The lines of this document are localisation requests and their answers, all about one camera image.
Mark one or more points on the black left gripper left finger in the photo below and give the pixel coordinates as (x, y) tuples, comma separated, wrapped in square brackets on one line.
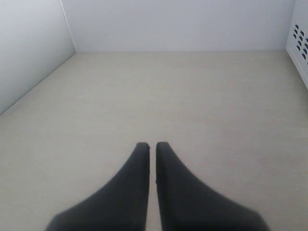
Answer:
[(120, 205)]

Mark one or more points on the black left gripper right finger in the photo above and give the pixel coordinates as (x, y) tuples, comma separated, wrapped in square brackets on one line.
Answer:
[(188, 204)]

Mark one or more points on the white microwave oven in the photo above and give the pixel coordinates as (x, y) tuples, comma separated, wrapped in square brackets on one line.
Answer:
[(297, 42)]

